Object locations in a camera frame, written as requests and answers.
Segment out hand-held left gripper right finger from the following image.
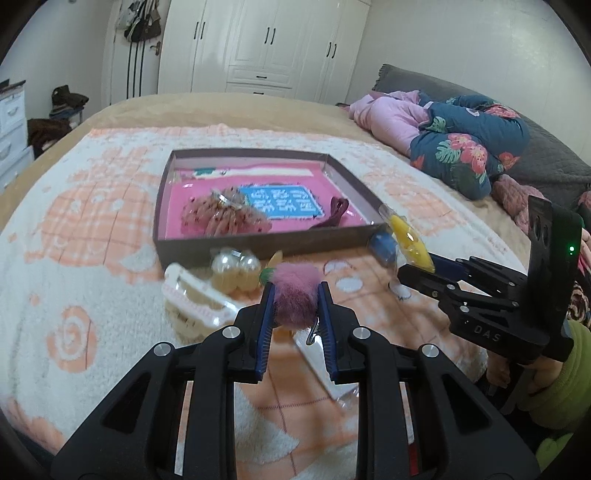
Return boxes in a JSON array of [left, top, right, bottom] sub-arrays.
[[318, 281, 541, 480]]

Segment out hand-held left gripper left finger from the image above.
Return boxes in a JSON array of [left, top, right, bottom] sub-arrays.
[[53, 281, 278, 480]]

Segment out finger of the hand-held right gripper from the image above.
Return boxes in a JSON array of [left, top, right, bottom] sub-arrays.
[[427, 251, 529, 291], [397, 263, 522, 320]]

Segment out pink pompom hair clip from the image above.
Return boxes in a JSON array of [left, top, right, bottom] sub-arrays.
[[273, 264, 324, 344]]

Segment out blue box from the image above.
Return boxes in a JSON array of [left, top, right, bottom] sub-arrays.
[[369, 231, 399, 266]]

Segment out clear ball hair ties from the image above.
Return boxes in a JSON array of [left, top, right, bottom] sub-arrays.
[[210, 247, 264, 294]]

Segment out brown shallow cardboard box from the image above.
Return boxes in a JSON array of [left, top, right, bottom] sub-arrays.
[[152, 148, 386, 271]]

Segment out person's right forearm green sleeve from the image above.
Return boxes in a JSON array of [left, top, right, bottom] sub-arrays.
[[519, 318, 591, 462]]

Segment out person's right hand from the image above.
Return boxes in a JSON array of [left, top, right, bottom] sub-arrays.
[[485, 353, 561, 398]]

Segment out clear flat plastic packet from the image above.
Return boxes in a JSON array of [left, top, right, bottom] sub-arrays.
[[291, 323, 365, 402]]

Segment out yellow green hair accessory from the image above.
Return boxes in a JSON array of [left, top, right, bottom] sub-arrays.
[[259, 250, 283, 283]]

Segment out white hair claw clip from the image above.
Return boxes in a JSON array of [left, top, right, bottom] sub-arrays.
[[163, 263, 236, 344]]

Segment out dusty pink quilted cloth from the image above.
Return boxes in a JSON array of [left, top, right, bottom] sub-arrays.
[[492, 173, 550, 236]]

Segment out dark red hair ribbon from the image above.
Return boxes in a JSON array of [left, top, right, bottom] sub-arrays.
[[309, 196, 352, 230]]

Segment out pink dotted scrunchie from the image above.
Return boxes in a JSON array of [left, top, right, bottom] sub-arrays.
[[181, 187, 273, 238]]

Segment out blue floral pillow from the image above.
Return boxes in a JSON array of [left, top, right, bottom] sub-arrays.
[[409, 95, 532, 201]]

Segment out grey pillow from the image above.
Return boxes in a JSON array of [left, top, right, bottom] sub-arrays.
[[372, 64, 591, 195]]

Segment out pink quilted jacket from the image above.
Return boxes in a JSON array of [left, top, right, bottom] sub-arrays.
[[348, 90, 437, 155]]

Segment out white orange fleece blanket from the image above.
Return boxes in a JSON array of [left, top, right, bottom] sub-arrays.
[[0, 122, 532, 480]]

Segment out bed with tan cover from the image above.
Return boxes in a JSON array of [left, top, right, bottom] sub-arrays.
[[0, 92, 591, 480]]

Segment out white wardrobe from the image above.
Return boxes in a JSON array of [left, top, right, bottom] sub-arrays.
[[157, 0, 372, 104]]

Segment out dark brown cloth heap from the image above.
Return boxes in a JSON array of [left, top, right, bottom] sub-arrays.
[[28, 117, 71, 158]]

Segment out white door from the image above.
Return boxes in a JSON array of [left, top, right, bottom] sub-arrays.
[[104, 0, 171, 109]]

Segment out dark clothes pile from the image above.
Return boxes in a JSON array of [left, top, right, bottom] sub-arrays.
[[50, 85, 89, 112]]

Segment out dark handbag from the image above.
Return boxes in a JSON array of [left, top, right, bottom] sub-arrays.
[[124, 8, 149, 44], [143, 0, 163, 40]]

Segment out white drawer cabinet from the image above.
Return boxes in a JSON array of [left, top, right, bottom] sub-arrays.
[[0, 80, 31, 190]]

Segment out silver bracelet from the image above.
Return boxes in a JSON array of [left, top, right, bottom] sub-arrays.
[[210, 188, 247, 210]]

